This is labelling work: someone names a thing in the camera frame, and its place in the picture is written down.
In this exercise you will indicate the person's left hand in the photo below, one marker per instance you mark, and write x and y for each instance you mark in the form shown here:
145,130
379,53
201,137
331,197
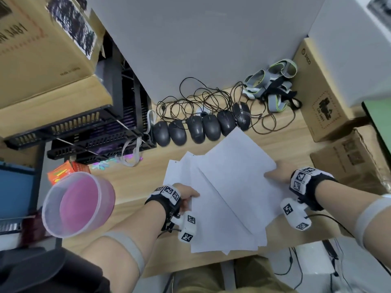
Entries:
187,194

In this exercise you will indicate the person's right hand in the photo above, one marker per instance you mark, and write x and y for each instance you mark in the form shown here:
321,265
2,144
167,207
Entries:
282,172

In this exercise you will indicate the person's left thumb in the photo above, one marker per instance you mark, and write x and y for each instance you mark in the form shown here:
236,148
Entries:
193,195

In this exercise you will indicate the person's right fingers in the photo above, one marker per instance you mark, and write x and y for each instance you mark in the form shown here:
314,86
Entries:
272,174

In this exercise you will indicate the punched white paper sheet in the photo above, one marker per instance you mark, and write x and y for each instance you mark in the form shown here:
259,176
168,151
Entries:
176,177

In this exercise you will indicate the person's right forearm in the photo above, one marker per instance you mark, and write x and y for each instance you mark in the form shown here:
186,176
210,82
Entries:
345,207

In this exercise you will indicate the person's left forearm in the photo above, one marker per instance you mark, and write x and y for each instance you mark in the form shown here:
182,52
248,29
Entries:
122,234

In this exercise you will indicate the black wrist tracker, white markers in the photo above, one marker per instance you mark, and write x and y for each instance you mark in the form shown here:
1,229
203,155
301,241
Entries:
166,196
302,181

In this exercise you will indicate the row of black computer mice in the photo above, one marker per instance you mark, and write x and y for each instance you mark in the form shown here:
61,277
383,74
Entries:
203,126

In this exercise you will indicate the crumpled brown cardboard box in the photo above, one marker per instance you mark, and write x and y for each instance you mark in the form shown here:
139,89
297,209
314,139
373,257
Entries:
357,155

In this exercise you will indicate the shiny colourful stickers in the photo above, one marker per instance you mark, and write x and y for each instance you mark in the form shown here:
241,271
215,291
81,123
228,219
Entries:
107,164

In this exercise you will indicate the cardboard box with black print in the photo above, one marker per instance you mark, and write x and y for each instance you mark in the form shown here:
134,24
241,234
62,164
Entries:
323,94

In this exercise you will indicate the khaki trousers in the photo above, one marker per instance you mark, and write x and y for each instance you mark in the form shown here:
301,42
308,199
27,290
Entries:
244,277

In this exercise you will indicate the black plastic crate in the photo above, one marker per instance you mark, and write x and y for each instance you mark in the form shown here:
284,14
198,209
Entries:
73,126
91,147

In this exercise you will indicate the clear bowl with pink bottom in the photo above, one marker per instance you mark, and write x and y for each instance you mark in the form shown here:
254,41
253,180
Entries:
78,204

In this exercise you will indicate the green board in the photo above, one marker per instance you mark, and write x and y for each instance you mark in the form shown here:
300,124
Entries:
378,114

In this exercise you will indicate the orange carton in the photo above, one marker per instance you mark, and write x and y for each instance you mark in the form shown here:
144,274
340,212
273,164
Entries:
62,173

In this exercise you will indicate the white box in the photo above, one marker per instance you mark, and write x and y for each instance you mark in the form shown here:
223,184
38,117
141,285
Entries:
348,48

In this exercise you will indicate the plain flat cardboard box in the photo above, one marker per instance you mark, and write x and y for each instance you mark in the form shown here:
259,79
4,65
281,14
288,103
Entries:
61,100

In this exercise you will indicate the blue box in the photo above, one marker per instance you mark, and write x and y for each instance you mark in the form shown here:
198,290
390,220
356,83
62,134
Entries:
16,192

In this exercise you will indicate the large labelled cardboard box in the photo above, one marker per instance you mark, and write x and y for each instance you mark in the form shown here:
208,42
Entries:
39,48

